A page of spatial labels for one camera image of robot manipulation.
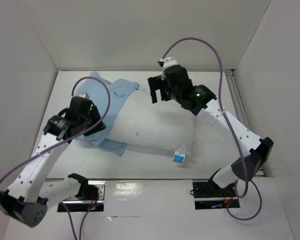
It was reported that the green and blue pillowcase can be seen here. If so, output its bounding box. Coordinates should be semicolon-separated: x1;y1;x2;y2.
72;71;141;157

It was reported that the white pillow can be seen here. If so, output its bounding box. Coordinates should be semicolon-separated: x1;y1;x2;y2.
107;90;194;155

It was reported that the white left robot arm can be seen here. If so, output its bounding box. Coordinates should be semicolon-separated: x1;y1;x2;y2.
0;96;106;228

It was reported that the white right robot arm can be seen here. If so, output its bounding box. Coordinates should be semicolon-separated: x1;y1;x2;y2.
147;64;274;196

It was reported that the blue white pillow label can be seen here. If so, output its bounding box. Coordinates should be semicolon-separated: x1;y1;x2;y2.
173;151;186;163

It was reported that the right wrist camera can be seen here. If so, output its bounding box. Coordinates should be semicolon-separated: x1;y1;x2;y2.
158;57;178;69

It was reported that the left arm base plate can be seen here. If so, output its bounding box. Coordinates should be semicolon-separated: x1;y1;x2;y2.
62;180;106;213

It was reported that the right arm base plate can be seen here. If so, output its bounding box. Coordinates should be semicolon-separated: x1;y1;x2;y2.
189;180;240;210

